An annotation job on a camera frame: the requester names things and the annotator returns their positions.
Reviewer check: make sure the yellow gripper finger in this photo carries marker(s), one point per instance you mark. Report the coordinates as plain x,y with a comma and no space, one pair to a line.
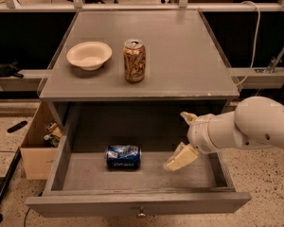
182,156
189,117

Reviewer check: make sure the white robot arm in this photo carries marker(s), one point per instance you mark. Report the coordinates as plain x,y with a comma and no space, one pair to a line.
257,122

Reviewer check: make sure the cardboard box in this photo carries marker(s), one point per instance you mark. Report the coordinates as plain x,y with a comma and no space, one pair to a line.
37,155

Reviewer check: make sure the blue pepsi can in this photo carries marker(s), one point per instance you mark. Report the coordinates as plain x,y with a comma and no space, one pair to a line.
124,156

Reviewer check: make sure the grey cabinet counter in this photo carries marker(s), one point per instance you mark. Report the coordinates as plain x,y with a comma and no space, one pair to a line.
156,55

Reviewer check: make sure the metal drawer knob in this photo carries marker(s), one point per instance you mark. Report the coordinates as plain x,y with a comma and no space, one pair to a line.
141,213

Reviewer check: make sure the items in cardboard box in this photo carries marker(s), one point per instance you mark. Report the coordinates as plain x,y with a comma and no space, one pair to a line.
53,135

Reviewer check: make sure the black object on ledge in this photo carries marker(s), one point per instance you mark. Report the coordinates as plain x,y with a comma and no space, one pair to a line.
10,70

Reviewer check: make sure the gold soda can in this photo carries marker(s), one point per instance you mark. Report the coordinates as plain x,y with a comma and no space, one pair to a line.
134,54

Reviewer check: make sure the grey open drawer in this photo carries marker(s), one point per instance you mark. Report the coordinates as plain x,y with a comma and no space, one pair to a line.
81,184

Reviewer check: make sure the black pole on floor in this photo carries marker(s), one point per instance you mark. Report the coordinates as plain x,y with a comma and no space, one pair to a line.
4,181

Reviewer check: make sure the black marker on floor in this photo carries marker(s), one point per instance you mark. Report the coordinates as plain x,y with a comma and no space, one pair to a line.
17,127

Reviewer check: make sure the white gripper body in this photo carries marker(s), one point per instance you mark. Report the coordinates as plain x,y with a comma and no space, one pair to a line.
200,133

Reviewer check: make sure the metal clamp stand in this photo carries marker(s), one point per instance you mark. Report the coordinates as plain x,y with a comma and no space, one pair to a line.
273,63

